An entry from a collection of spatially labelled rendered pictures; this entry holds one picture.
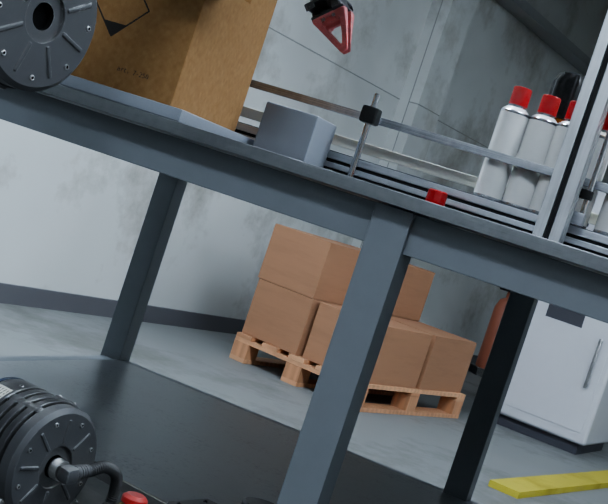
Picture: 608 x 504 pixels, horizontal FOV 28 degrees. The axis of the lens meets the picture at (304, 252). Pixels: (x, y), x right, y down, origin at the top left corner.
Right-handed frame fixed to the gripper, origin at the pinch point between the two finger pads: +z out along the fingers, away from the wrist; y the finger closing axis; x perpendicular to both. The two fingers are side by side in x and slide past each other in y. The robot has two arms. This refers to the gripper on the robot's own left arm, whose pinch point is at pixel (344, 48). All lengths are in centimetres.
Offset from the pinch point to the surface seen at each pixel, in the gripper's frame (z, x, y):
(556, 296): 61, -25, -42
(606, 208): 47, -33, -2
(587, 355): 49, 29, 408
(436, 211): 45, -14, -46
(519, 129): 27.9, -24.2, -1.1
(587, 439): 88, 44, 408
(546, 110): 26.5, -29.6, -0.5
